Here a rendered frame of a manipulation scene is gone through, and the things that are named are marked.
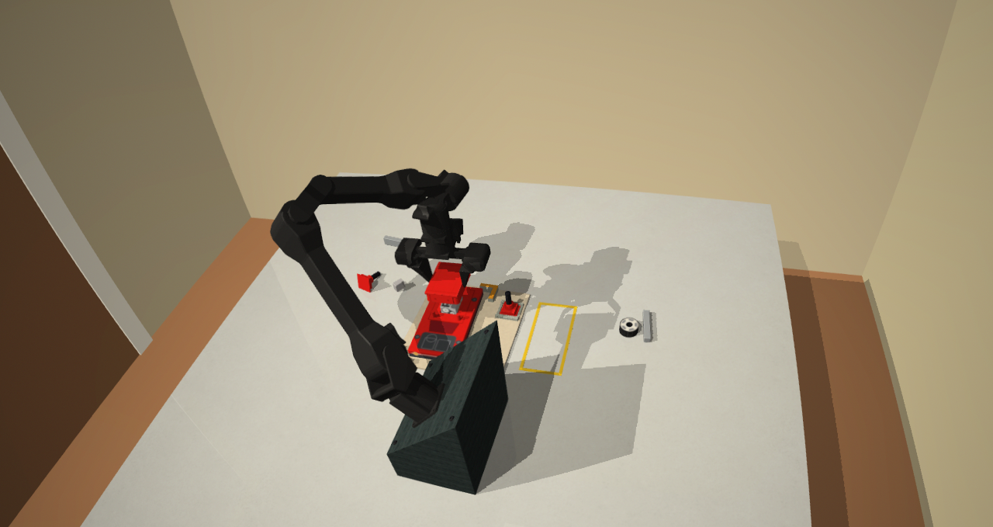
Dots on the black rubber tyre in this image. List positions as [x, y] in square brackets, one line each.
[628, 327]

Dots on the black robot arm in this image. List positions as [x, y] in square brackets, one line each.
[379, 351]

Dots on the grey rectangular bar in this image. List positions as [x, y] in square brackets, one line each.
[646, 326]

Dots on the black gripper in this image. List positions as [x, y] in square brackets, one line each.
[441, 246]

